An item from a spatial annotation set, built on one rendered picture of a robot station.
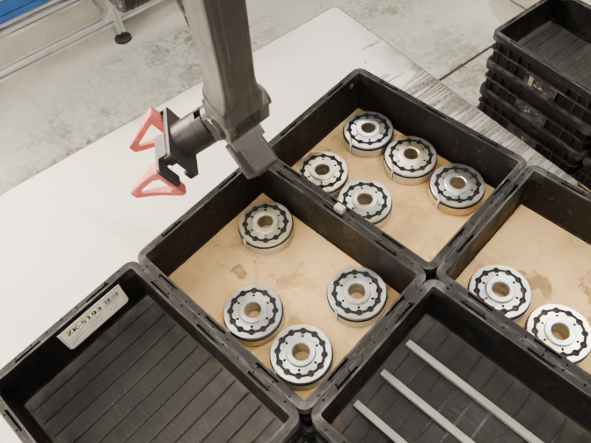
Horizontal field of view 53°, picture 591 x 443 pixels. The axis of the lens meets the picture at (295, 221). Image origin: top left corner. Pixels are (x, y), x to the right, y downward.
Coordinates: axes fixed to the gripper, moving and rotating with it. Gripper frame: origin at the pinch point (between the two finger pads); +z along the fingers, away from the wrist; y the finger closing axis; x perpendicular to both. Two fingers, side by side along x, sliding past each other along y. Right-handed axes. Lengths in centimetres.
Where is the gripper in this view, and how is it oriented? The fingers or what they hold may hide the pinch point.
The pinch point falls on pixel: (136, 169)
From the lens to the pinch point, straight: 94.8
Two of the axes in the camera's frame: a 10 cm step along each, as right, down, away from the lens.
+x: -5.2, -4.3, -7.4
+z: -8.4, 4.4, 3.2
